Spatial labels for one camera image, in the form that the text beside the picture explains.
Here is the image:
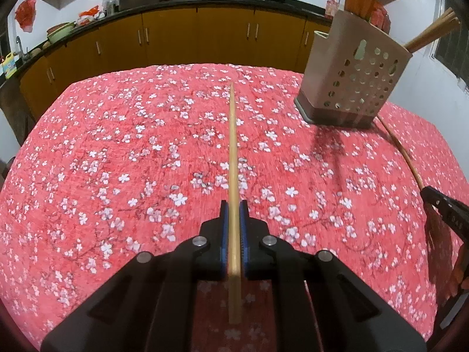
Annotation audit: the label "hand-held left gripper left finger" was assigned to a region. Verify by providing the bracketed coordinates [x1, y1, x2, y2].
[40, 199, 231, 352]

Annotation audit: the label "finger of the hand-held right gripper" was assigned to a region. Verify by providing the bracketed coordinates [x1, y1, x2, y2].
[421, 186, 469, 235]

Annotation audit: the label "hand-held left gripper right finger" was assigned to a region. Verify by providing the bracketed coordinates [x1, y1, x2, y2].
[239, 200, 427, 352]

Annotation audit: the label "beige perforated utensil holder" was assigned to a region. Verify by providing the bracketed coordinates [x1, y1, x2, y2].
[294, 9, 414, 130]

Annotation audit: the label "person's right hand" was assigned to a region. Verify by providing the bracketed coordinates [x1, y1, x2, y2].
[449, 238, 469, 296]

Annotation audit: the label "red floral tablecloth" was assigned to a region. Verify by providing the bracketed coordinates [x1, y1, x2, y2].
[0, 62, 464, 352]

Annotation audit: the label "wooden base cabinets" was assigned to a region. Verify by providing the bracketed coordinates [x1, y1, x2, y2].
[18, 7, 332, 118]

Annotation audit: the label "red packets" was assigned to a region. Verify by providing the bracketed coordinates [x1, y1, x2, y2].
[370, 0, 391, 32]

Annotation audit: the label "black kitchen countertop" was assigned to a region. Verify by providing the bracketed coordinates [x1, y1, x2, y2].
[0, 0, 332, 81]

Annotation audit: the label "orange plastic bag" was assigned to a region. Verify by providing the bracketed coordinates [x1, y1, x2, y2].
[76, 5, 105, 26]

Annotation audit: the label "stacked wash basins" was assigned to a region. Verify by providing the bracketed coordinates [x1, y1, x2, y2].
[47, 22, 76, 44]

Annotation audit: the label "yellow oil jug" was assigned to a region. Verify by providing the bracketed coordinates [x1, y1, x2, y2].
[2, 52, 17, 78]

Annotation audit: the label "metal faucet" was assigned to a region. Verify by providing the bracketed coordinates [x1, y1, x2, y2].
[15, 36, 28, 63]

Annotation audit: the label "red plastic bag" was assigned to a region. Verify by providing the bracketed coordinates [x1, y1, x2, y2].
[15, 0, 37, 33]

